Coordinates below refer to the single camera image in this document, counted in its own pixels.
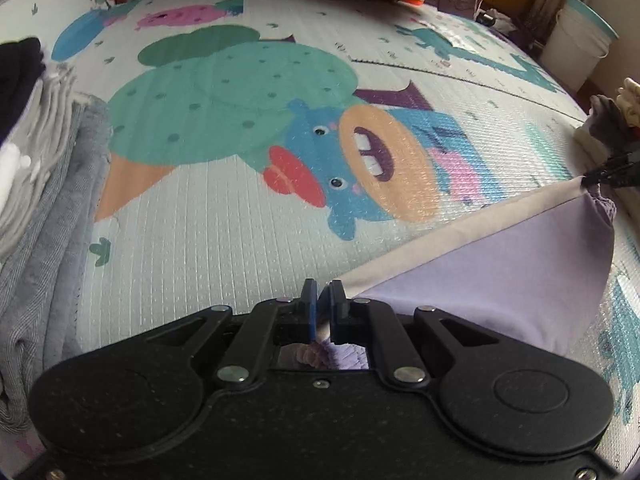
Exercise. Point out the lavender garment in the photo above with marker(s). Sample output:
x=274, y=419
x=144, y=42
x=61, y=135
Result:
x=500, y=270

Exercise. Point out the grey heather folded garment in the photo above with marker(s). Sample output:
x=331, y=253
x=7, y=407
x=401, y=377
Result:
x=55, y=270

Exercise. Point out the white bucket teal rim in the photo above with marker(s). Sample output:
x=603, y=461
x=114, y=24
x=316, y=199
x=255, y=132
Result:
x=575, y=45

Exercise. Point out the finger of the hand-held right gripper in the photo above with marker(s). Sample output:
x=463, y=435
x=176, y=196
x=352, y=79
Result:
x=625, y=162
x=620, y=180

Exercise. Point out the cartoon printed play mat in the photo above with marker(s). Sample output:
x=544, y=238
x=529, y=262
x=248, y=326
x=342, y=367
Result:
x=200, y=220

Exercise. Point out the black folded garment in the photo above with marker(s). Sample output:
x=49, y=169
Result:
x=20, y=80

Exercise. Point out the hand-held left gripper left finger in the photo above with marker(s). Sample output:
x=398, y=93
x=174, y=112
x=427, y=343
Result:
x=310, y=310

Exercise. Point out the light grey folded garment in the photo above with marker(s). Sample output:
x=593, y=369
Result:
x=50, y=125

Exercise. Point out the white folded garment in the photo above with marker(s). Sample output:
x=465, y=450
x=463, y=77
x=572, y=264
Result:
x=12, y=180

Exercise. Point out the beige fleece sweater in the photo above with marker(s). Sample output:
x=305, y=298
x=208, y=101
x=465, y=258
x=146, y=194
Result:
x=630, y=102

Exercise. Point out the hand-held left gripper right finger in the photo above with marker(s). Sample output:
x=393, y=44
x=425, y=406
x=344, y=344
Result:
x=336, y=310

